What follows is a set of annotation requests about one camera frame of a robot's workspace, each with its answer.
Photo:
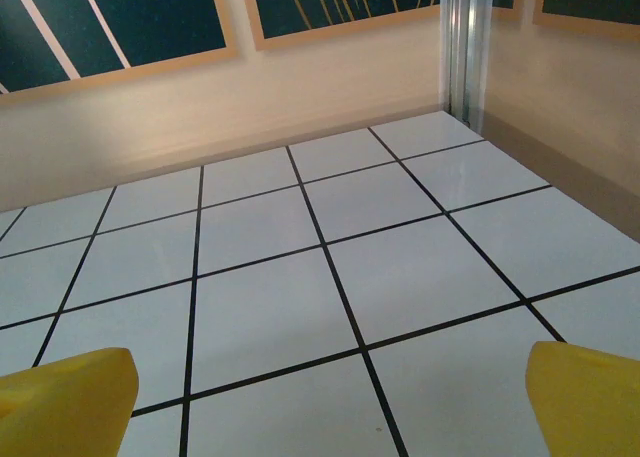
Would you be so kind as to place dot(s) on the aluminium frame post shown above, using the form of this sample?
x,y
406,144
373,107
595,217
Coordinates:
x,y
465,42

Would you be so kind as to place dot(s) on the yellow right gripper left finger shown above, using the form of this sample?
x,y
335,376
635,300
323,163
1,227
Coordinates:
x,y
65,402

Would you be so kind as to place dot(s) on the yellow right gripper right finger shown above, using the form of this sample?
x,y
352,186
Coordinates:
x,y
585,402

